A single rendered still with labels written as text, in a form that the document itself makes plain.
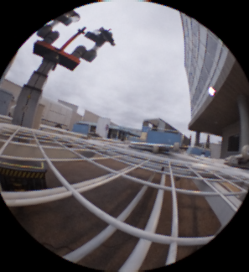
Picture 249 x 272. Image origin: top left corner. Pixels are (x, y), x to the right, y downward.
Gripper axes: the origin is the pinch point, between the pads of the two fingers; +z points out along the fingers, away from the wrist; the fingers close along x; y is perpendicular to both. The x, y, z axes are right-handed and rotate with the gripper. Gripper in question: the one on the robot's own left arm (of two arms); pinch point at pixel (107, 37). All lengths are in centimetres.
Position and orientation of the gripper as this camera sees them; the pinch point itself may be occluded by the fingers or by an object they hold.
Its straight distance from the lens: 74.9
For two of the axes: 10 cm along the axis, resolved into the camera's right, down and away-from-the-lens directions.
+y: 8.9, -2.5, -3.7
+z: 1.1, 9.3, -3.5
